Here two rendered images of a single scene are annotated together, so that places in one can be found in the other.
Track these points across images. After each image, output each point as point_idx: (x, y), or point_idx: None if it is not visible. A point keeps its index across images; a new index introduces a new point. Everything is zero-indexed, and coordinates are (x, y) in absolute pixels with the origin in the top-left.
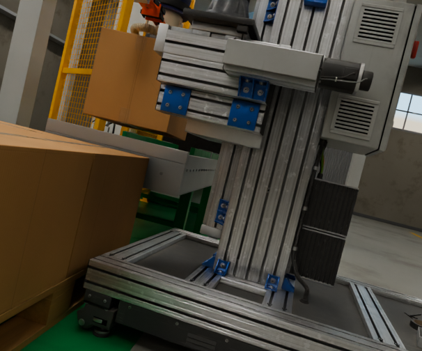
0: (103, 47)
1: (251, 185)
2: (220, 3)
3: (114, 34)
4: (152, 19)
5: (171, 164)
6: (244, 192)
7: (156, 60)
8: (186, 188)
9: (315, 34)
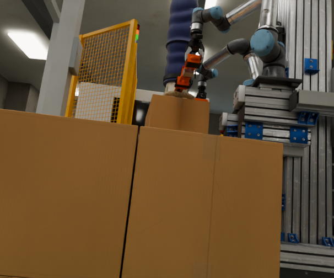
0: (155, 107)
1: (297, 180)
2: (274, 71)
3: (162, 98)
4: (180, 87)
5: None
6: (295, 186)
7: (192, 113)
8: None
9: (314, 87)
